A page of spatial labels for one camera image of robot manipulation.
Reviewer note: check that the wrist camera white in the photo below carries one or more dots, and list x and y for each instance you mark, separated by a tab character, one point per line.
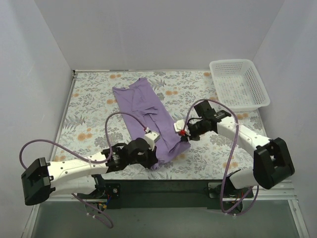
181	128
151	137

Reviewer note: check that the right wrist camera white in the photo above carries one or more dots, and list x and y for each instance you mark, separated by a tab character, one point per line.
181	128

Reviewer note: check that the white plastic basket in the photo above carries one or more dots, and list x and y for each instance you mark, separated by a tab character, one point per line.
238	84

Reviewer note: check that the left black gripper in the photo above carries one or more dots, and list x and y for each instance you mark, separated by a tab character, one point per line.
152	158

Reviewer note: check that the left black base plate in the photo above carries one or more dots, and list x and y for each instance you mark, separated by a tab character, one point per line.
110	190

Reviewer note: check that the purple t shirt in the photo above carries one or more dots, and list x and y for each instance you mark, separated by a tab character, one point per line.
140	100

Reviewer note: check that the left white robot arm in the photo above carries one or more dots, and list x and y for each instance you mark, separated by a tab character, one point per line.
41	178

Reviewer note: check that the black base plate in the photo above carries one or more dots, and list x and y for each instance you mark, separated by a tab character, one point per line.
213	191
110	190

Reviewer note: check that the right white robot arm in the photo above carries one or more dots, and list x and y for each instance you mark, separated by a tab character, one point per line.
272	162

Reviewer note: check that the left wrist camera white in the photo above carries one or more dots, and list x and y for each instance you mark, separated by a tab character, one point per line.
151	137

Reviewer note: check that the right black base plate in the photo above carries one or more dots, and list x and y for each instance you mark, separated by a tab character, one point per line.
213	191

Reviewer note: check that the floral patterned table mat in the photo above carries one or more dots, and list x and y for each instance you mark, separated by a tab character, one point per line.
91	124

